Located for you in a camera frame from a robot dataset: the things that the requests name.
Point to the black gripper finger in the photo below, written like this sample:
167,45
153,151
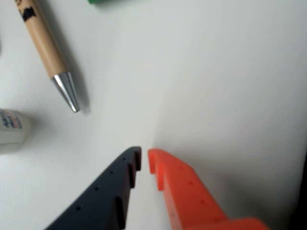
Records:
105,191

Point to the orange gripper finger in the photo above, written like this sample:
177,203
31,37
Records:
184,191

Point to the black marker with green cap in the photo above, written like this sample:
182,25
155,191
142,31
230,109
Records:
99,1

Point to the white tube with blue print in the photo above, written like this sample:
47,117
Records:
10,130

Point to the wooden pen with silver tip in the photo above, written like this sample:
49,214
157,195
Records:
45,45

